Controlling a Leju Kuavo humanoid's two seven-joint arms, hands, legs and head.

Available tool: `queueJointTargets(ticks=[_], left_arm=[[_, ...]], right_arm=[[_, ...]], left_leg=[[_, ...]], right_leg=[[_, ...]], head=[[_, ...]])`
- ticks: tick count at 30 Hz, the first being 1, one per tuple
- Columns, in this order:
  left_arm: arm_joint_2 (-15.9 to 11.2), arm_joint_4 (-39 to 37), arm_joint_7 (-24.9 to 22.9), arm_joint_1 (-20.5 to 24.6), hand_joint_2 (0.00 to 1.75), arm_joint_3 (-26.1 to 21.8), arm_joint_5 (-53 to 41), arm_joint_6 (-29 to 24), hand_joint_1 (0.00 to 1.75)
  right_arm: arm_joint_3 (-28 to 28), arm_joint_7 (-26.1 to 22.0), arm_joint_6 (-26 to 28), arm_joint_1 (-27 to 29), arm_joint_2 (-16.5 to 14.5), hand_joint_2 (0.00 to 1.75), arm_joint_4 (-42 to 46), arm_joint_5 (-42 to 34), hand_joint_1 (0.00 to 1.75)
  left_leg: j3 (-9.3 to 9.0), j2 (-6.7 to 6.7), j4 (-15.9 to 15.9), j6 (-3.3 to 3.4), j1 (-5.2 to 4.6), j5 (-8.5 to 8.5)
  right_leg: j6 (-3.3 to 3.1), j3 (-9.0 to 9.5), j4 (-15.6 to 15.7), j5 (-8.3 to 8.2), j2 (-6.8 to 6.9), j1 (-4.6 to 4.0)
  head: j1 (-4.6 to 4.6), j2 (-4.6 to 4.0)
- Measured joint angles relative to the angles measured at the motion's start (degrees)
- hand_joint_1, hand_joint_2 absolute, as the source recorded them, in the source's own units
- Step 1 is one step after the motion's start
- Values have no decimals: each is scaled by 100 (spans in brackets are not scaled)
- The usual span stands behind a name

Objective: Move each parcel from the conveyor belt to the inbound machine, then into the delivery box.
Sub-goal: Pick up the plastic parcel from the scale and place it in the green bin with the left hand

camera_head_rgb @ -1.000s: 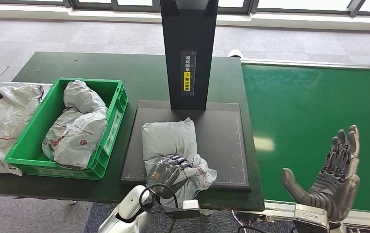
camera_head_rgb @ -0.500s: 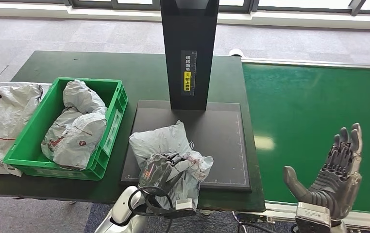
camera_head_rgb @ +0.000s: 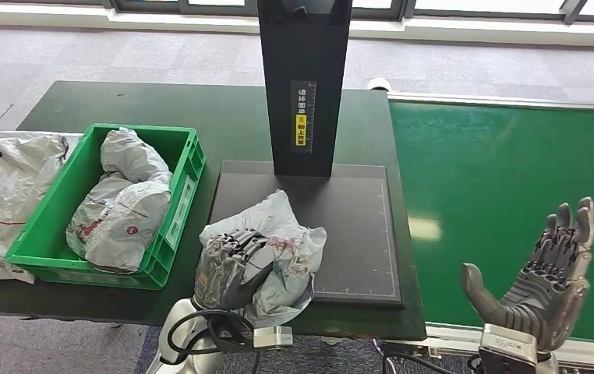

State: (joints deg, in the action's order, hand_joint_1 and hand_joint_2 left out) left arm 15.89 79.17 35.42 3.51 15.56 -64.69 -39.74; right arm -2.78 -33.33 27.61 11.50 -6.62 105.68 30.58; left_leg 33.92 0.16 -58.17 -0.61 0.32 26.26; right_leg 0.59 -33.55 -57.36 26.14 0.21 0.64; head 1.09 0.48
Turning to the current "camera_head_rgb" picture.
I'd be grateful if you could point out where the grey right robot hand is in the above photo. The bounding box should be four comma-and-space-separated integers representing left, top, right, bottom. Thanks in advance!
459, 196, 594, 352

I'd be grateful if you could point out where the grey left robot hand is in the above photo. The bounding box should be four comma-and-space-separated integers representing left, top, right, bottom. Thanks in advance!
193, 228, 276, 312

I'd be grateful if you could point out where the grey parcel bag red smudge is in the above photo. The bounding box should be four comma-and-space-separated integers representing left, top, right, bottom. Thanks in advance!
199, 189, 328, 330

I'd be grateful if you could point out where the long white red-print parcel bag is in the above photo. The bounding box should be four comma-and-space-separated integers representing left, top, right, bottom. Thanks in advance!
65, 172, 173, 273

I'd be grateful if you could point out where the plain grey white parcel bag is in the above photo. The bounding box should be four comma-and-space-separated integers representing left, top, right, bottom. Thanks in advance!
99, 127, 173, 184

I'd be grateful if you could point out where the black inbound scanner machine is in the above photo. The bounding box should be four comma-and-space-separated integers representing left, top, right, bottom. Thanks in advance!
209, 0, 405, 309

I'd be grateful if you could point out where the green conveyor belt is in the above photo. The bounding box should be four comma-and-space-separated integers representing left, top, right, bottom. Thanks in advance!
388, 101, 594, 348

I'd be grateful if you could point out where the dark green table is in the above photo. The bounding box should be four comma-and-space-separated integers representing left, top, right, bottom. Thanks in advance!
0, 80, 428, 343

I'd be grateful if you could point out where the yellow and black label strip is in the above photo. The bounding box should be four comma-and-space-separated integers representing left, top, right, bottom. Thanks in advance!
290, 80, 317, 155

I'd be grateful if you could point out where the green plastic crate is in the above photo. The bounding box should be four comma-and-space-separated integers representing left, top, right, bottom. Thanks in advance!
5, 122, 207, 291

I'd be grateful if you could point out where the white window sill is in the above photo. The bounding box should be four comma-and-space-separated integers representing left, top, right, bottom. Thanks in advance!
0, 4, 594, 48

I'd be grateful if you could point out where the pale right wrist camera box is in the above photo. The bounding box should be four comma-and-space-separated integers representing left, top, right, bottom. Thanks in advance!
477, 323, 541, 374

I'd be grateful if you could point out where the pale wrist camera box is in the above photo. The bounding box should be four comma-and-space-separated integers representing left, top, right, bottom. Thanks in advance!
209, 309, 295, 355
477, 323, 541, 374

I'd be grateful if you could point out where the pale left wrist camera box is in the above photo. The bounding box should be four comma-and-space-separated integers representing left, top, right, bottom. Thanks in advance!
209, 309, 295, 355

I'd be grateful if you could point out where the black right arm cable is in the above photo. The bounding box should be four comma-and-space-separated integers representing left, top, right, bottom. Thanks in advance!
382, 351, 484, 374

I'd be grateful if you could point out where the thin pale cable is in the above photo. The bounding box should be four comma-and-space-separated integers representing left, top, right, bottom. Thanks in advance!
371, 339, 396, 374

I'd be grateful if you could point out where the dark window frame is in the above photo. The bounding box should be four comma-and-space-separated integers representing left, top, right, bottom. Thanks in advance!
0, 0, 594, 24

